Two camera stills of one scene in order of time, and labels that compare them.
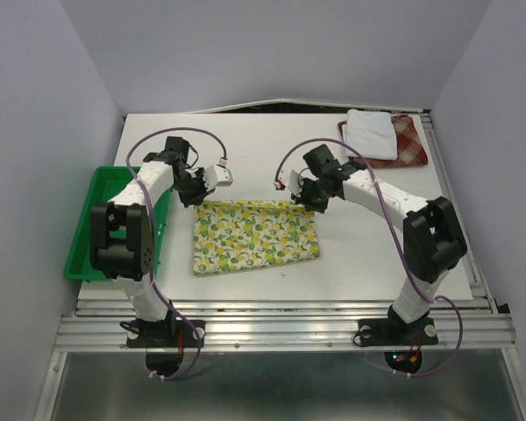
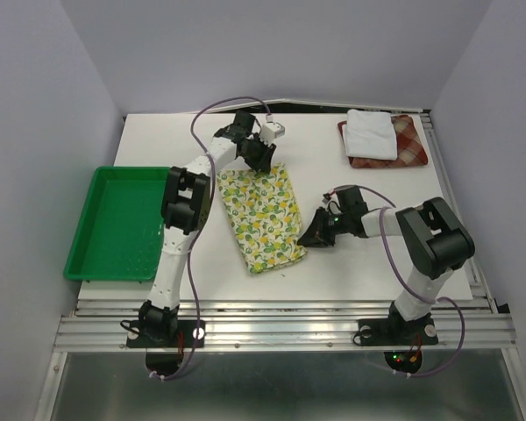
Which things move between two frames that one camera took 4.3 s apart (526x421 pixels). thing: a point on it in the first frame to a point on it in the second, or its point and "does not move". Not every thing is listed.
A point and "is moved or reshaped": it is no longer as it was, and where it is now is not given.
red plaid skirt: x=411 y=150 does not move
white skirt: x=372 y=132 does not move
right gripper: x=302 y=198 to x=316 y=234
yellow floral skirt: x=231 y=234 is moved or reshaped
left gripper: x=199 y=196 to x=262 y=163
